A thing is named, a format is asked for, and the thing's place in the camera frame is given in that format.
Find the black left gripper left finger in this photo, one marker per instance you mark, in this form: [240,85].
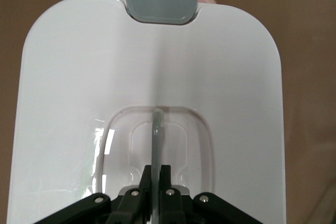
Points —
[131,205]

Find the grey lid latch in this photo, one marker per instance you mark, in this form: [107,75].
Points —
[160,6]

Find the white plastic box lid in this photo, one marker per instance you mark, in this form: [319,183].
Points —
[78,77]

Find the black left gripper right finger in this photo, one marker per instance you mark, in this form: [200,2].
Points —
[173,205]

